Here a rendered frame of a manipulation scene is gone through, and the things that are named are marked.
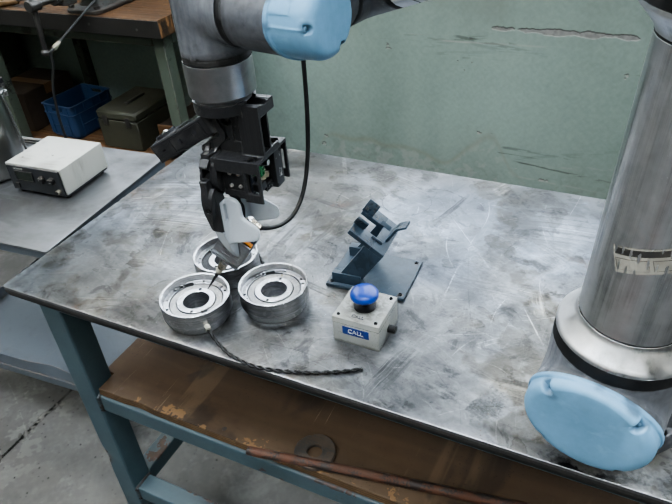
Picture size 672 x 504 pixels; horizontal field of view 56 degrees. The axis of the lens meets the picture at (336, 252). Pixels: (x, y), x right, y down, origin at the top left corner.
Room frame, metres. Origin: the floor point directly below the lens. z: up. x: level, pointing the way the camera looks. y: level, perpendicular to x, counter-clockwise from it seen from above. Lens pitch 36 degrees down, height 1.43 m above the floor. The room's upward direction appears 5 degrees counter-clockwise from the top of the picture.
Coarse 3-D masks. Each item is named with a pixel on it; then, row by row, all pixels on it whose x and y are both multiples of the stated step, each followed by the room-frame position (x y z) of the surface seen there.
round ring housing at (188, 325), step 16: (176, 288) 0.78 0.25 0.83; (224, 288) 0.77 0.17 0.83; (160, 304) 0.73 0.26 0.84; (192, 304) 0.76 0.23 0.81; (208, 304) 0.73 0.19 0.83; (224, 304) 0.72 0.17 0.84; (176, 320) 0.70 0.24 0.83; (192, 320) 0.69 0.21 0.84; (208, 320) 0.70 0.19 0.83; (224, 320) 0.72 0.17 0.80
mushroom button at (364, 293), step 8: (352, 288) 0.69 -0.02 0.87; (360, 288) 0.68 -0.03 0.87; (368, 288) 0.68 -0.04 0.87; (376, 288) 0.68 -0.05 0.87; (352, 296) 0.67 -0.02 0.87; (360, 296) 0.67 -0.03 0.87; (368, 296) 0.67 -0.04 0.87; (376, 296) 0.67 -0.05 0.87; (360, 304) 0.66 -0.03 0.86; (368, 304) 0.66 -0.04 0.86
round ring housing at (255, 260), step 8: (208, 240) 0.88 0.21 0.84; (216, 240) 0.89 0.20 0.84; (200, 248) 0.87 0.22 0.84; (208, 248) 0.88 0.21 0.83; (256, 248) 0.85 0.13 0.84; (200, 256) 0.86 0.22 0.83; (216, 256) 0.85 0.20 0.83; (256, 256) 0.83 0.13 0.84; (200, 264) 0.83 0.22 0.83; (216, 264) 0.83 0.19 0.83; (248, 264) 0.81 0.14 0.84; (256, 264) 0.83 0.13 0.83; (200, 272) 0.81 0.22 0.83; (208, 272) 0.80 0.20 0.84; (224, 272) 0.79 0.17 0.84; (232, 272) 0.79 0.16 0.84; (240, 272) 0.80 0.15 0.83; (232, 280) 0.79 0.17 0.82; (232, 288) 0.80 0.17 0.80
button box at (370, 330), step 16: (352, 304) 0.68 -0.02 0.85; (384, 304) 0.68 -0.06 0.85; (336, 320) 0.66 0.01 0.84; (352, 320) 0.65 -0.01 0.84; (368, 320) 0.65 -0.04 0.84; (384, 320) 0.65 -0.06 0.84; (336, 336) 0.66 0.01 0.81; (352, 336) 0.65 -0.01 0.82; (368, 336) 0.64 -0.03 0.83; (384, 336) 0.65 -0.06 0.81
